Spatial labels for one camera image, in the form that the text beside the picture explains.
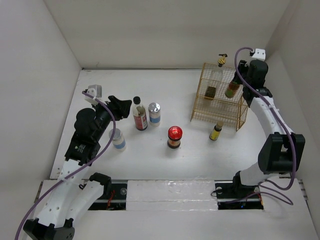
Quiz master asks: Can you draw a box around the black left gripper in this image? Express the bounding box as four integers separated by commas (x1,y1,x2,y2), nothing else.
91,95,131,141

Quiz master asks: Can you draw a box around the dark sauce bottle black cap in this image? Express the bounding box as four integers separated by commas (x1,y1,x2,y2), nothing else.
132,96,148,131

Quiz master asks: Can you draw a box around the green red sauce bottle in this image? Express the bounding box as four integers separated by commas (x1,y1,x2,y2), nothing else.
224,80,241,99

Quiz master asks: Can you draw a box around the tall clear dispenser bottle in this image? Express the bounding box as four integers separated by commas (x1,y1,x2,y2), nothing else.
204,53,228,101

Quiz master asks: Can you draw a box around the spice jar silver lid blue label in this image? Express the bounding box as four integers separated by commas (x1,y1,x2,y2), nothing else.
108,128,126,152

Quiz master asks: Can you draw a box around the red lid sauce jar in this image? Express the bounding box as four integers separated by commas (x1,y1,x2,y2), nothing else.
167,125,183,149

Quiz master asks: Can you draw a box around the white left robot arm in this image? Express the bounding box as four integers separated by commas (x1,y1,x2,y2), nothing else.
20,93,132,240

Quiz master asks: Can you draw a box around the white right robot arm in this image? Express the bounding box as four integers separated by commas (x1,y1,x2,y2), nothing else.
231,59,306,197

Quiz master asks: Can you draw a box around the small yellow label bottle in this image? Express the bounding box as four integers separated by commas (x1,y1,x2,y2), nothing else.
209,121,224,141

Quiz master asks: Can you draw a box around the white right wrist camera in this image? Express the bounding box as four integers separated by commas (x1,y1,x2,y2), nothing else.
250,48,266,62

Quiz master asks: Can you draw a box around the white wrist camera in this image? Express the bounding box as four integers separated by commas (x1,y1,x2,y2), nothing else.
85,84,102,100
250,48,266,62

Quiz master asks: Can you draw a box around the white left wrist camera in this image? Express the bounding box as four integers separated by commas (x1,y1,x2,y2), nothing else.
85,84,102,100

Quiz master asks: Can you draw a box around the gold wire basket rack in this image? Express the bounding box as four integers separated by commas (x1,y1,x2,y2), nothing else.
190,62,248,131

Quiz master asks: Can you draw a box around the black mounting rail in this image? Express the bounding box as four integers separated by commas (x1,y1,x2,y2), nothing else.
89,179,264,212

